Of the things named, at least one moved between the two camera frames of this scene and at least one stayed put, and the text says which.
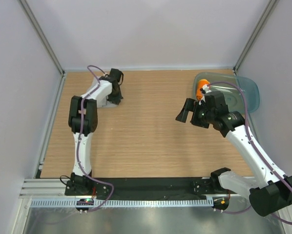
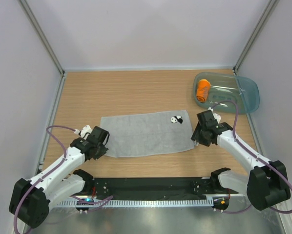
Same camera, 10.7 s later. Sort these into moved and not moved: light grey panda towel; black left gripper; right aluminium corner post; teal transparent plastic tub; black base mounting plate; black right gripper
Moved: light grey panda towel; black left gripper; black right gripper
Not moved: teal transparent plastic tub; right aluminium corner post; black base mounting plate
